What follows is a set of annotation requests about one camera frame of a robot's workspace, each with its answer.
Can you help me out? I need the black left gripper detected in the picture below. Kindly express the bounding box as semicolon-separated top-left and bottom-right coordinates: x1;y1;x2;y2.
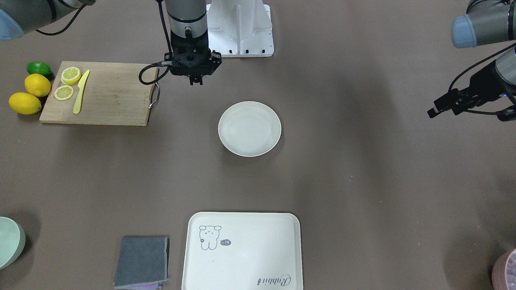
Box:
427;61;516;122

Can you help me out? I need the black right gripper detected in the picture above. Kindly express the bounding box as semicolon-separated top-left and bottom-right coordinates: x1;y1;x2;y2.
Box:
164;31;222;86

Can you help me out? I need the cream round plate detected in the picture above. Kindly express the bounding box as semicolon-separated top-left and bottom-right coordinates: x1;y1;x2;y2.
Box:
218;101;282;157

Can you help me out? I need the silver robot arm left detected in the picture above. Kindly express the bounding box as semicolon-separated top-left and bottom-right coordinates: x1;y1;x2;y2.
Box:
427;0;516;122

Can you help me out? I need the cream rabbit tray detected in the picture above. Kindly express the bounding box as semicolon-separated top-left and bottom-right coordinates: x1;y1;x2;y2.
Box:
182;212;304;290

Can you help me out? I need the wooden cutting board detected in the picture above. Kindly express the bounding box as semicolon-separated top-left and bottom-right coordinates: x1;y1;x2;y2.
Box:
40;61;160;126

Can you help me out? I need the yellow plastic knife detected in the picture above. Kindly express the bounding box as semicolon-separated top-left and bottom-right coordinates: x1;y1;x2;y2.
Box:
72;70;90;114

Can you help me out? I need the lemon slice near lime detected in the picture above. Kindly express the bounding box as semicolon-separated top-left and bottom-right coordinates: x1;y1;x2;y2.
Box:
61;66;82;86

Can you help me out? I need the yellow lemon near lime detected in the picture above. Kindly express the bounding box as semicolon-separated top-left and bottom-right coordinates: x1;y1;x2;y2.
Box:
24;74;51;98

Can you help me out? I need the green lime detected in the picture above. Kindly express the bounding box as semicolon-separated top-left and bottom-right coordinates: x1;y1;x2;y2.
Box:
26;61;53;78

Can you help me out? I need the yellow lemon outer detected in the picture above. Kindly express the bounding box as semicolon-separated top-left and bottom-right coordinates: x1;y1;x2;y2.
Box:
8;92;42;114

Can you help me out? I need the pink bowl with ice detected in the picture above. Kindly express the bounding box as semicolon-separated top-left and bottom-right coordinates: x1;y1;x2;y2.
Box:
491;249;516;290

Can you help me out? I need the grey folded cloth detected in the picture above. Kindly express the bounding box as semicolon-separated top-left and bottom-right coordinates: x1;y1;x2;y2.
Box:
114;236;169;290

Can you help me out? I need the mint green bowl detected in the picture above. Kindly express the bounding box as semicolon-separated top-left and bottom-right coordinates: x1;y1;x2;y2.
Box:
0;217;26;269

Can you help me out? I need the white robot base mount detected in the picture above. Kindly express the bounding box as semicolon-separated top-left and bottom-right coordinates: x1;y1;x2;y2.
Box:
206;0;275;58

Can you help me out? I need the lemon slice near handle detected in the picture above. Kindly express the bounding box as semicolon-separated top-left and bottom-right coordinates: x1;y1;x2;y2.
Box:
54;85;75;101

